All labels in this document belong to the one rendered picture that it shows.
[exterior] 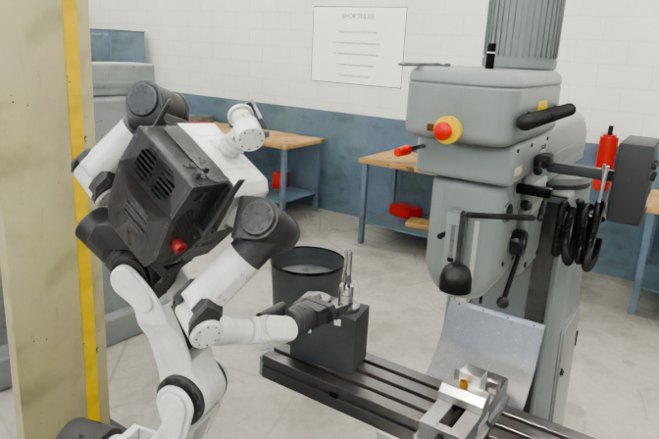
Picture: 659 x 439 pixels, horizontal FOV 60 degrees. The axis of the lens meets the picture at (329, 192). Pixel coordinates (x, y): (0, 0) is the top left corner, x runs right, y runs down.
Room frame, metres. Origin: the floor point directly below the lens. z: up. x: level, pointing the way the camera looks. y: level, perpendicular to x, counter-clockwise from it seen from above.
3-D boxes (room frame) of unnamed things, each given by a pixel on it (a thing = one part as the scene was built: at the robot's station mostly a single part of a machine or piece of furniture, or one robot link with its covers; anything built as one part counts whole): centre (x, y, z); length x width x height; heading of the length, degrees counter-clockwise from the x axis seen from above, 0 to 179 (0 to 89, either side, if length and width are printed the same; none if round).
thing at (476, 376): (1.39, -0.42, 1.05); 0.06 x 0.05 x 0.06; 56
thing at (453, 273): (1.20, -0.30, 1.44); 0.07 x 0.07 x 0.06
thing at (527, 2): (1.63, -0.51, 2.05); 0.20 x 0.20 x 0.32
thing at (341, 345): (1.66, -0.02, 1.04); 0.22 x 0.12 x 0.20; 67
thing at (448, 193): (1.43, -0.38, 1.47); 0.21 x 0.19 x 0.32; 57
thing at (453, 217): (1.33, -0.31, 1.45); 0.04 x 0.04 x 0.21; 57
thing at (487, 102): (1.44, -0.38, 1.81); 0.47 x 0.26 x 0.16; 147
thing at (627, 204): (1.49, -0.82, 1.62); 0.20 x 0.09 x 0.21; 147
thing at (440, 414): (1.37, -0.40, 1.00); 0.35 x 0.15 x 0.11; 146
